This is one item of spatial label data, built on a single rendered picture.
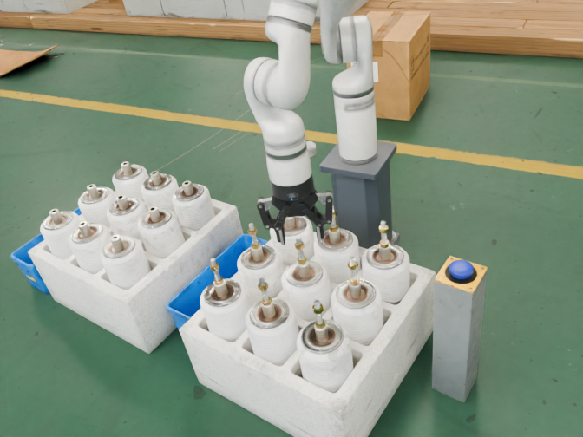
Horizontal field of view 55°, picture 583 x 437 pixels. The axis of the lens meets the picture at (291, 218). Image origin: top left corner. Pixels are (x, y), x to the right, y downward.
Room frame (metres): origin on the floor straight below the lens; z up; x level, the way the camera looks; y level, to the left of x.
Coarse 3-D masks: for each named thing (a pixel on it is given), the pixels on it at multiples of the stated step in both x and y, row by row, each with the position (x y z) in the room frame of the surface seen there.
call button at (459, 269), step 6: (450, 264) 0.70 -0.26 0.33; (456, 264) 0.70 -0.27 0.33; (462, 264) 0.70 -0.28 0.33; (468, 264) 0.70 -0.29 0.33; (450, 270) 0.69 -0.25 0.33; (456, 270) 0.69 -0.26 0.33; (462, 270) 0.69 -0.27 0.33; (468, 270) 0.68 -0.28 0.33; (456, 276) 0.68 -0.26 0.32; (462, 276) 0.67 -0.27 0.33; (468, 276) 0.68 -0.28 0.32
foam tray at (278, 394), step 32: (416, 288) 0.81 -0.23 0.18; (192, 320) 0.83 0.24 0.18; (384, 320) 0.77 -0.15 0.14; (416, 320) 0.77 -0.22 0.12; (192, 352) 0.80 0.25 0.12; (224, 352) 0.73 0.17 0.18; (352, 352) 0.68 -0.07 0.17; (384, 352) 0.67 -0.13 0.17; (416, 352) 0.77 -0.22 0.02; (224, 384) 0.75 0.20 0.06; (256, 384) 0.68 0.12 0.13; (288, 384) 0.63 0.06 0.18; (352, 384) 0.60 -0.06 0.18; (384, 384) 0.67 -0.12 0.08; (288, 416) 0.64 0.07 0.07; (320, 416) 0.58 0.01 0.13; (352, 416) 0.58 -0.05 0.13
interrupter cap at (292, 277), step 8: (296, 264) 0.86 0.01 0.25; (312, 264) 0.85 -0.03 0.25; (288, 272) 0.84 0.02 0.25; (296, 272) 0.84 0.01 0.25; (312, 272) 0.83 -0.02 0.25; (320, 272) 0.82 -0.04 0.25; (288, 280) 0.82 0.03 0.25; (296, 280) 0.81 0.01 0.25; (304, 280) 0.81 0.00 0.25; (312, 280) 0.81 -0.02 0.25
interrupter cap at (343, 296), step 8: (360, 280) 0.78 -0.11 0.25; (344, 288) 0.77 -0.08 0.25; (368, 288) 0.76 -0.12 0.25; (336, 296) 0.75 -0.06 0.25; (344, 296) 0.75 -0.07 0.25; (368, 296) 0.74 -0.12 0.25; (344, 304) 0.72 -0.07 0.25; (352, 304) 0.72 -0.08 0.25; (360, 304) 0.72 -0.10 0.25; (368, 304) 0.72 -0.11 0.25
